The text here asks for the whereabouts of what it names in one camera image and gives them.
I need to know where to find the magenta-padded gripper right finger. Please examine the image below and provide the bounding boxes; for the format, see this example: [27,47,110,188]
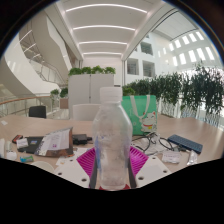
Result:
[127,145,173,189]

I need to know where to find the small planter with plants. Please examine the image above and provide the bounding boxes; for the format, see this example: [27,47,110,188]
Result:
[49,87,69,110]

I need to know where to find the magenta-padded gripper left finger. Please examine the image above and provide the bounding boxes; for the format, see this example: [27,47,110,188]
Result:
[53,147,100,190]

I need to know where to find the white cabinet with plants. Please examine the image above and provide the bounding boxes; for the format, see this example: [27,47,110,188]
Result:
[67,65,117,119]

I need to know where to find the clear plastic water bottle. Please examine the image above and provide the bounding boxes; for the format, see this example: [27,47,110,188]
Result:
[92,86,134,191]

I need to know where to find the glass railing with wooden handrail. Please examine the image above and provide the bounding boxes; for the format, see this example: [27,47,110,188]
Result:
[0,94,54,118]

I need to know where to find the black chair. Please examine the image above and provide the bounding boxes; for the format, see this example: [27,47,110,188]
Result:
[28,105,48,119]

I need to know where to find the clear plastic packet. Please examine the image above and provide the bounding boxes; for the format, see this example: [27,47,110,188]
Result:
[161,150,183,165]

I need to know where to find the white chair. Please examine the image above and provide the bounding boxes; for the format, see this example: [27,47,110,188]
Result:
[72,103,101,122]

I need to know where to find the small red and black box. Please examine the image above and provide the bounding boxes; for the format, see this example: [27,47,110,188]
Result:
[11,134,24,145]

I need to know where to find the black power adapter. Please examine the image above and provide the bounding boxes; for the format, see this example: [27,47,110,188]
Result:
[72,133,93,146]

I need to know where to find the small teal packet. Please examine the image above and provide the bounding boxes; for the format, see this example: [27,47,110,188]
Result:
[19,155,35,164]

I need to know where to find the printed booklet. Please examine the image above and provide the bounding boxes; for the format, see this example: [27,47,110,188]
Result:
[34,126,75,158]

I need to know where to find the ceiling light strips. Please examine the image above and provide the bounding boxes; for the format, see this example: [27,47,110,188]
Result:
[65,3,148,56]

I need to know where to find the dark keyboard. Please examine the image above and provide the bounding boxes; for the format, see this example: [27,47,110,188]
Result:
[167,134,204,155]

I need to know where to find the green plant hedge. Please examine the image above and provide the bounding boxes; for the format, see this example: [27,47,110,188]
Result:
[122,64,224,128]

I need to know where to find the black cable tangle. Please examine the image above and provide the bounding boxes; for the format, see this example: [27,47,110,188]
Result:
[132,132,183,156]

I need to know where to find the green tote bag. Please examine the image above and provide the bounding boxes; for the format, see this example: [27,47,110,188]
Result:
[121,94,158,136]

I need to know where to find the black notebook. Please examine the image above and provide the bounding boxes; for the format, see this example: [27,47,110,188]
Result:
[17,135,44,155]

